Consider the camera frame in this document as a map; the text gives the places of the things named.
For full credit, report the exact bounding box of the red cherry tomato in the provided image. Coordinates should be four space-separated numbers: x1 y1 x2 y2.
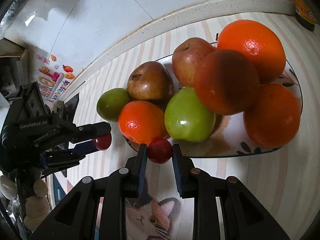
92 133 112 151
147 138 172 164

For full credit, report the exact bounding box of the green apple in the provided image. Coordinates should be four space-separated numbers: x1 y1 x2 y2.
97 88 131 122
164 87 216 143

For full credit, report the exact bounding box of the small orange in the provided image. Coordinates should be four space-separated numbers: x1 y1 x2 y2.
243 83 300 148
118 100 168 145

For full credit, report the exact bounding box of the brown-red apple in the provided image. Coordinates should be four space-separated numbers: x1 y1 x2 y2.
172 37 216 87
127 61 174 101

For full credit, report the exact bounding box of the floral oval ceramic plate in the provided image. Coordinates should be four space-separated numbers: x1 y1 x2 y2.
123 41 304 158

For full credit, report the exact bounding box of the dark orange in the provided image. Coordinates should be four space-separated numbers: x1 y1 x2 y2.
194 49 260 115

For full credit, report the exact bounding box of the large orange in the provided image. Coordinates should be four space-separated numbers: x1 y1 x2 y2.
217 20 286 85

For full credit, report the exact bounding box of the black gas stove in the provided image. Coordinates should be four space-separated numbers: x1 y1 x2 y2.
53 94 79 122

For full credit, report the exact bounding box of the striped cat-print tablecloth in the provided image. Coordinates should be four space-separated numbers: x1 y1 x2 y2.
74 12 319 239

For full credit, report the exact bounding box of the dark soy sauce bottle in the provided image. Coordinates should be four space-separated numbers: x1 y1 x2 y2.
294 0 317 31

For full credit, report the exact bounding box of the colourful wall sticker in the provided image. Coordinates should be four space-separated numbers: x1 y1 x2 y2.
36 54 76 103

